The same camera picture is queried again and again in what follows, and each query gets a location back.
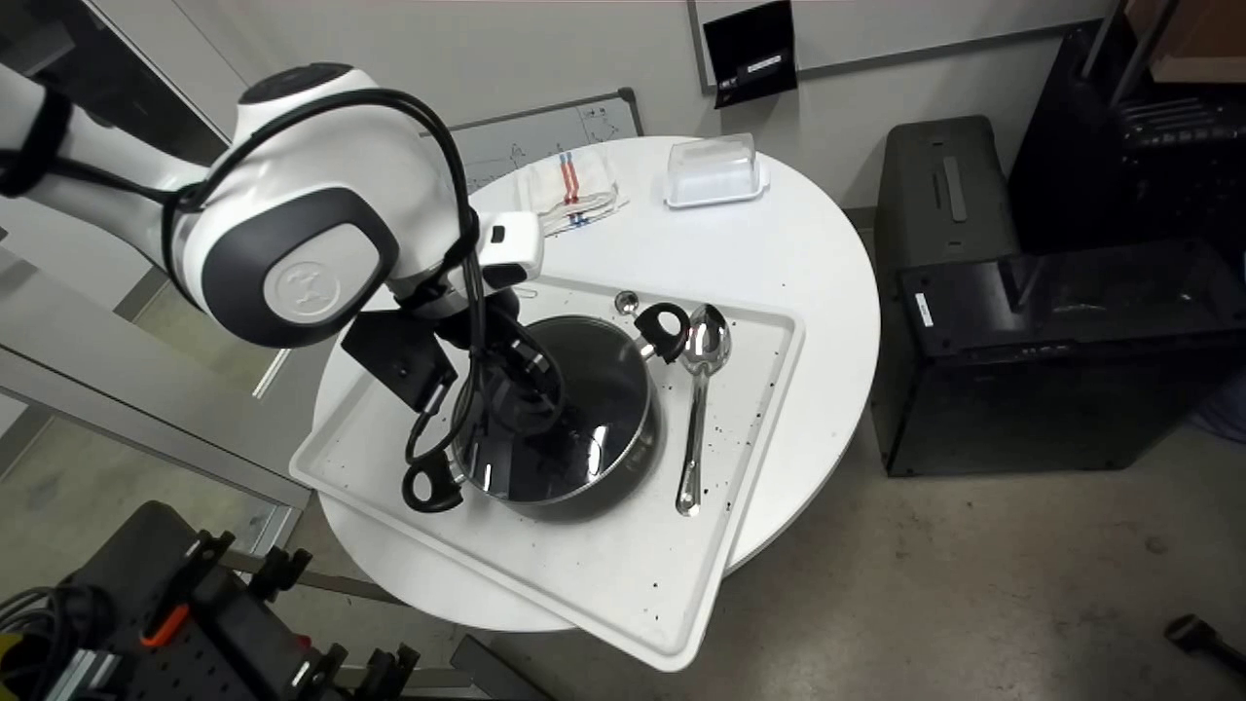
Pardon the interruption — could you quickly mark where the orange tool handle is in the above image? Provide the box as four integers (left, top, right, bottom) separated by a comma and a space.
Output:
135, 598, 200, 653

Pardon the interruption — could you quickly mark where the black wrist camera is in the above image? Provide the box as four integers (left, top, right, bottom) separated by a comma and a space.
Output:
337, 307, 464, 418

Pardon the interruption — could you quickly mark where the clear plastic container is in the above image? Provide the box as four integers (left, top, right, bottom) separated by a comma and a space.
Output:
656, 128, 771, 213

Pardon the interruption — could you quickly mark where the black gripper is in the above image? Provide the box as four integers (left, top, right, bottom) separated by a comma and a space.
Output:
433, 286, 571, 439

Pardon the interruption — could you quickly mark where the black wall device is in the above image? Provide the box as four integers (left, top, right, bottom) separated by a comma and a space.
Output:
698, 0, 802, 109

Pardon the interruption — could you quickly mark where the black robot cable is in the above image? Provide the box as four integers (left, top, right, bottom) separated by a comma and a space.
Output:
159, 86, 507, 481

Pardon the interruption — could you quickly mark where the black shelf unit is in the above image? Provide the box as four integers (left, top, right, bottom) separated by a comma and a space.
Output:
1003, 0, 1246, 270

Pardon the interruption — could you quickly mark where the black pot with handles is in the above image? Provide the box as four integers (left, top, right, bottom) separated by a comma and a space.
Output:
402, 300, 698, 520

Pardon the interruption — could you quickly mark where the leaning whiteboard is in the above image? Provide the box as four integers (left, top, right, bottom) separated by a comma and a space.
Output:
445, 86, 645, 200

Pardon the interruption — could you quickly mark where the large metal spoon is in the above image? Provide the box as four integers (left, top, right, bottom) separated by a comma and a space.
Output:
671, 300, 737, 520

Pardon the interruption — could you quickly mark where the white wall panel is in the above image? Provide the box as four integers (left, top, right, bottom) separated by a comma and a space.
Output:
685, 0, 1122, 83

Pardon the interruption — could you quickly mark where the brown wooden furniture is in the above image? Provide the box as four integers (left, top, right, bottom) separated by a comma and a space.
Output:
1122, 0, 1246, 89

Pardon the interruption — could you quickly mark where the black tool cart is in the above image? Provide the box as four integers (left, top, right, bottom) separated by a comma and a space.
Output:
0, 498, 425, 701

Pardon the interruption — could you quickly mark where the glass lid with black knob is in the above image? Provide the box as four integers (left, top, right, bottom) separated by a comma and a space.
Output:
451, 312, 656, 512

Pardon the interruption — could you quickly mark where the black cabinet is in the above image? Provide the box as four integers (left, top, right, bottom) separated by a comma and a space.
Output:
868, 113, 1246, 481

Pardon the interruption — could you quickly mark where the white rectangular tray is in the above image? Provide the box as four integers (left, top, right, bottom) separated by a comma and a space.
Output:
285, 256, 810, 678

